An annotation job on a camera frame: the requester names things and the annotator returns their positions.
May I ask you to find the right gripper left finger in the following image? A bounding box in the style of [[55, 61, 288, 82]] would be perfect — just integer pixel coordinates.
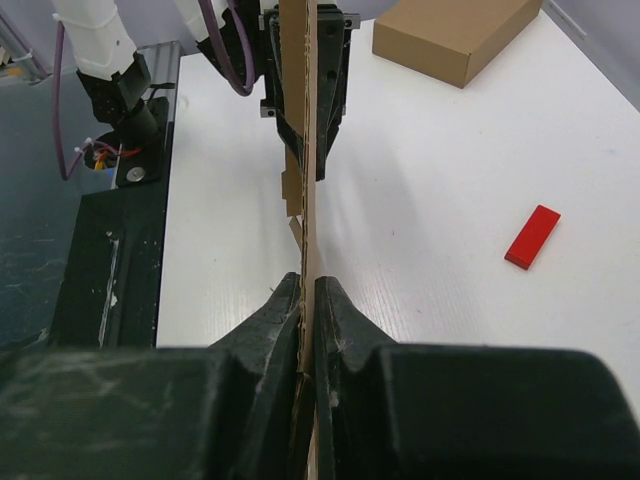
[[1, 273, 305, 479]]

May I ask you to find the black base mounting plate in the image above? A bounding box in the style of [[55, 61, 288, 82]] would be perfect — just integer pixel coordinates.
[[49, 97, 175, 348]]

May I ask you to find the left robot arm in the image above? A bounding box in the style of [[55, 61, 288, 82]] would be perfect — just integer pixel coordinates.
[[54, 1, 360, 181]]

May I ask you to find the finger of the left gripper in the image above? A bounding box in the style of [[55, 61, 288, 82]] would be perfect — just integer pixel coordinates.
[[259, 1, 305, 171], [316, 4, 360, 181]]

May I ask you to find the red rectangular block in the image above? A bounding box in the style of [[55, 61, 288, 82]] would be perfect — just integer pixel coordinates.
[[504, 205, 561, 270]]

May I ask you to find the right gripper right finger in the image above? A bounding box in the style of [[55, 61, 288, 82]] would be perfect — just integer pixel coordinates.
[[314, 277, 639, 479]]

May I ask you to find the cardboard box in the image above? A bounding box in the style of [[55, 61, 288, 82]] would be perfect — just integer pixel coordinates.
[[280, 1, 319, 479], [372, 0, 542, 89]]

